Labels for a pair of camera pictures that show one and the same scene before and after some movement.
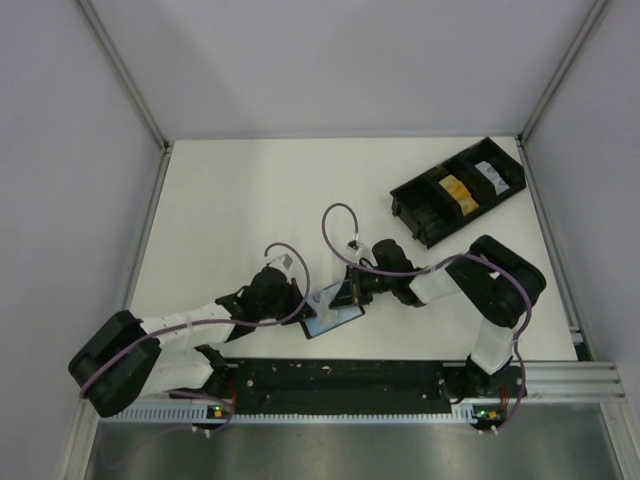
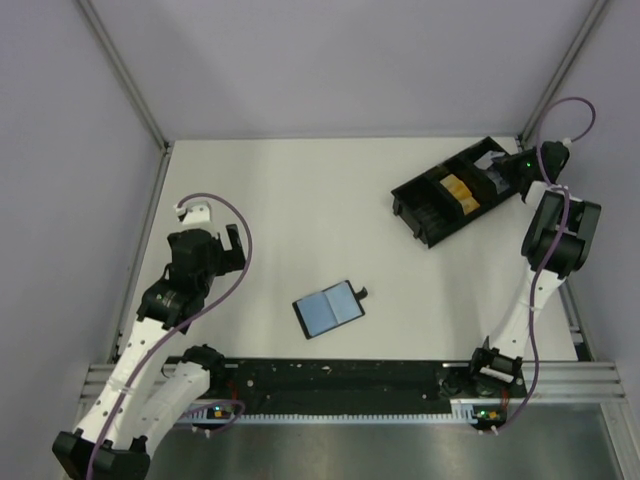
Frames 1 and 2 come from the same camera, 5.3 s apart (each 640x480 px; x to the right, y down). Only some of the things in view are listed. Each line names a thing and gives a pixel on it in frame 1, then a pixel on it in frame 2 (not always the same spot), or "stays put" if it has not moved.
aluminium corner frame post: x=553 y=86 stays put
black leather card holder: x=329 y=318 stays put
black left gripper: x=295 y=299 to x=220 y=255
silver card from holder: x=320 y=303 to x=486 y=161
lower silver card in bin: x=499 y=184 stays put
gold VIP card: x=467 y=204 stays put
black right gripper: x=353 y=286 to x=509 y=163
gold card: x=455 y=188 stays put
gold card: x=453 y=185 stays put
